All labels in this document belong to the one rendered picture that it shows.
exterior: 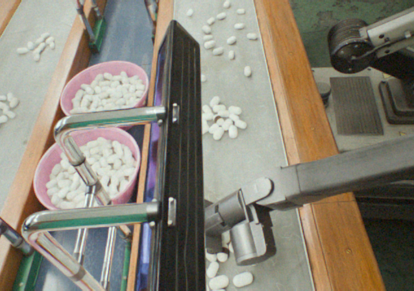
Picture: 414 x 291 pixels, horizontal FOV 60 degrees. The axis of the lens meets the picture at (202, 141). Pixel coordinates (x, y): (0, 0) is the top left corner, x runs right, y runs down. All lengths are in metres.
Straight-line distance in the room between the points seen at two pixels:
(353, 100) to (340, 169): 0.88
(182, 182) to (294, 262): 0.39
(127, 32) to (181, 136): 1.07
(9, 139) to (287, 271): 0.83
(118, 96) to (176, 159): 0.70
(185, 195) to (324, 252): 0.39
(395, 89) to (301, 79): 0.48
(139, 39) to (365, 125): 0.88
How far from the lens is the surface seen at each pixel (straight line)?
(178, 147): 0.47
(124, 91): 1.13
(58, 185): 0.98
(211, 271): 0.74
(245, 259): 0.62
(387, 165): 0.56
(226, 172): 0.87
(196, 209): 0.44
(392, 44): 1.21
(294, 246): 0.78
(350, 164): 0.57
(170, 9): 1.42
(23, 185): 0.99
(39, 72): 1.36
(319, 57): 2.40
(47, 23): 1.62
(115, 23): 1.60
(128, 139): 0.97
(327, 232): 0.78
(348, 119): 1.37
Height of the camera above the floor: 1.45
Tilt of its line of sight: 50 degrees down
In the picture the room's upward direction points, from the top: 11 degrees counter-clockwise
